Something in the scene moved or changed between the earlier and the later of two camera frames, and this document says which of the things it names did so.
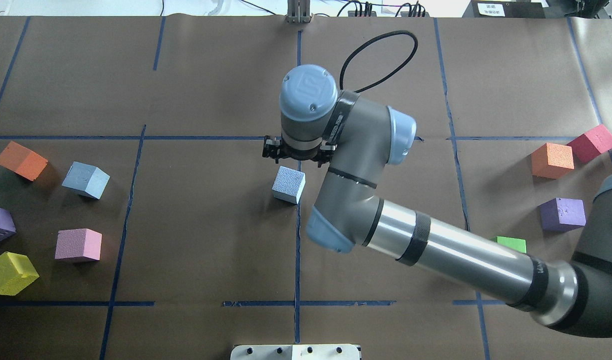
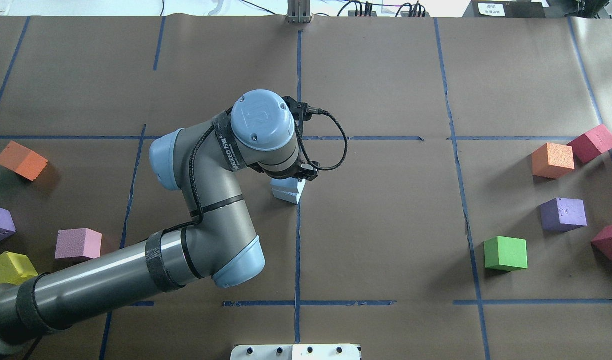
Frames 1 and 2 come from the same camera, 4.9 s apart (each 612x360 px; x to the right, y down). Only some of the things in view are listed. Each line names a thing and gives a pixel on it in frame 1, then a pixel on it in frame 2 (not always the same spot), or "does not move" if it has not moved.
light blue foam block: (289, 184) does not move
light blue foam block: (88, 180) → (286, 195)
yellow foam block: (9, 273) does not move
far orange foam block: (552, 161) does not move
